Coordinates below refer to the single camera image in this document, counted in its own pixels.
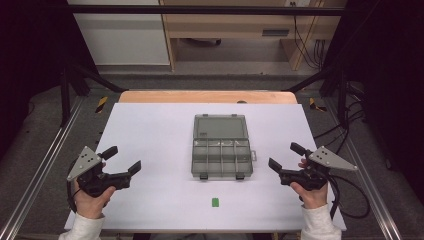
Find person's left hand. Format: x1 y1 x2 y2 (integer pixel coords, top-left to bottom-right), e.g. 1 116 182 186
72 162 117 220

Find light wooden desk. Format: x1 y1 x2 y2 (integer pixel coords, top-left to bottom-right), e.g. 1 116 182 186
159 0 348 72

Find black metal stand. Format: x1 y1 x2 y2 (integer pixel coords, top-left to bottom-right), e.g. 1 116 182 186
283 63 349 126
59 63 129 128

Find right hand-held gripper black cable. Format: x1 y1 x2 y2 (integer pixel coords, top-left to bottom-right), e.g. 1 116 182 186
328 173 371 220

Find dark curtain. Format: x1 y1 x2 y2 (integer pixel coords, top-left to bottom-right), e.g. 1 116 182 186
324 0 424 201
0 0 98 158

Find black horizontal bar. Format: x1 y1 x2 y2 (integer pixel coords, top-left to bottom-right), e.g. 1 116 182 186
64 4 346 17

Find black floor cables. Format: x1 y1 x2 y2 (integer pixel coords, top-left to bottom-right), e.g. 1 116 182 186
313 81 368 154

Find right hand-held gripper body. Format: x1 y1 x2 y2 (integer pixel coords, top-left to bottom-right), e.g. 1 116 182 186
279 145 359 192

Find white board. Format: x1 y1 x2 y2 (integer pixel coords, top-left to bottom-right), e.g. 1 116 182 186
63 102 347 233

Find left hand-held gripper black cable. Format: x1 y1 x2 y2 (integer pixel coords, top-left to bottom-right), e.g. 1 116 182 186
65 159 83 214

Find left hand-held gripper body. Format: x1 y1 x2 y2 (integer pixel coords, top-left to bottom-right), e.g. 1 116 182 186
66 145 133 198

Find hanging black cables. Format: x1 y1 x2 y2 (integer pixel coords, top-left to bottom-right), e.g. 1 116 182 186
292 1 326 70

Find wooden table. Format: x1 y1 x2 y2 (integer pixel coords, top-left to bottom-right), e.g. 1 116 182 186
118 89 298 105

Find person's right hand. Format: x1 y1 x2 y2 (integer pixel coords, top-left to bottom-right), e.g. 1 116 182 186
289 158 330 210

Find aluminium floor rail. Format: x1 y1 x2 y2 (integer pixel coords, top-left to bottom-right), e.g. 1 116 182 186
324 98 403 240
0 96 84 240

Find hand-held gripper black cable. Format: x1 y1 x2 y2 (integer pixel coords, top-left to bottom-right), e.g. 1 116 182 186
328 173 371 220
65 159 83 214

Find white cabinet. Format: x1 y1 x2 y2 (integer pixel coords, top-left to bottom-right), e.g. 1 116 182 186
66 0 171 66

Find grey drawer handle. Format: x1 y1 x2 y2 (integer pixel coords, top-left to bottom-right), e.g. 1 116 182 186
261 28 290 38

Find yellow black striped tape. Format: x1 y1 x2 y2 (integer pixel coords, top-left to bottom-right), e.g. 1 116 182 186
95 96 109 114
308 97 328 113

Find clear grey compartment box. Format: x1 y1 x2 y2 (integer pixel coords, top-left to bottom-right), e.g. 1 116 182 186
190 113 258 181

